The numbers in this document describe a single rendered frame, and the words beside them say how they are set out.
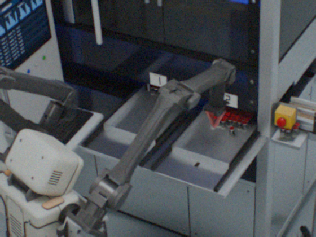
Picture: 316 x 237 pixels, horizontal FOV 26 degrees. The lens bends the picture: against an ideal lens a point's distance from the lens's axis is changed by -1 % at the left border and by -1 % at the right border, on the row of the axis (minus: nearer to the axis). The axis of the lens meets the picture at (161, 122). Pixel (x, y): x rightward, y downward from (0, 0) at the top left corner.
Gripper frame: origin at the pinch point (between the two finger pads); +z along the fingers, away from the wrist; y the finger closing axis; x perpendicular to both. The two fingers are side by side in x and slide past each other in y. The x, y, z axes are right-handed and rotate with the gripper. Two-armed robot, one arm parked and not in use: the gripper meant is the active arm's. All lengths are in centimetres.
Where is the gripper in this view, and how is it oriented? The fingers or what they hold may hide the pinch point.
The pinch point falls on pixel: (214, 125)
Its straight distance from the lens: 271.8
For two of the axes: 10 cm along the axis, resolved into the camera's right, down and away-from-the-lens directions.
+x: -8.7, -2.6, 4.2
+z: -0.4, 8.8, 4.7
